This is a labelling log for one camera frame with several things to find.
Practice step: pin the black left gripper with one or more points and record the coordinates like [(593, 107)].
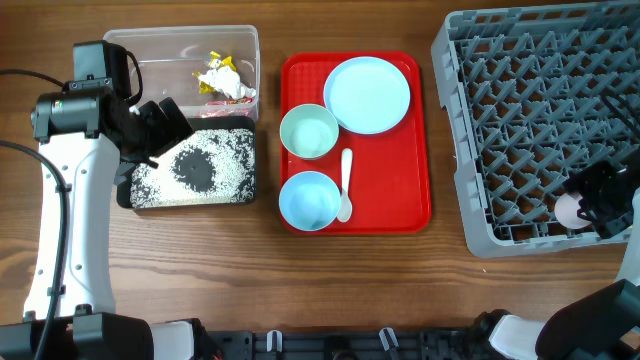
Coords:
[(163, 126)]

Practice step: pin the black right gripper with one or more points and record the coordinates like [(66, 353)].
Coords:
[(606, 225)]

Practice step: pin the red snack wrapper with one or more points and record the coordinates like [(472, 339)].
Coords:
[(227, 102)]

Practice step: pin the white tissue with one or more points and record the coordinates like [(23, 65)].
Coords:
[(228, 82)]

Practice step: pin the yellow snack wrapper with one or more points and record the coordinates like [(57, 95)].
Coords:
[(215, 64)]

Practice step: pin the pale green bowl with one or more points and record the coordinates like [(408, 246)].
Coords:
[(309, 131)]

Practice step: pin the light blue bowl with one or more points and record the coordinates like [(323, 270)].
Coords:
[(309, 201)]

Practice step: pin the white plastic spoon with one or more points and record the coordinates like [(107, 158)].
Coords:
[(346, 206)]

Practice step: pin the light blue plate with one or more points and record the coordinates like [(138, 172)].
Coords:
[(367, 95)]

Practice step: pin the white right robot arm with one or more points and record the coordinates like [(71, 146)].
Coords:
[(591, 328)]

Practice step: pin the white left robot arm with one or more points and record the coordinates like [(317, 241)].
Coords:
[(90, 132)]

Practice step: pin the grey dishwasher rack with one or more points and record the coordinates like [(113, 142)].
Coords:
[(522, 90)]

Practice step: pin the black plastic bin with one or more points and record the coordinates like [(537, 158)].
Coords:
[(252, 190)]

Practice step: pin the white rice pile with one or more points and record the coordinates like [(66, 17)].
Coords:
[(230, 165)]

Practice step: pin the clear plastic bin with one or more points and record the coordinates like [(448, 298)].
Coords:
[(167, 57)]

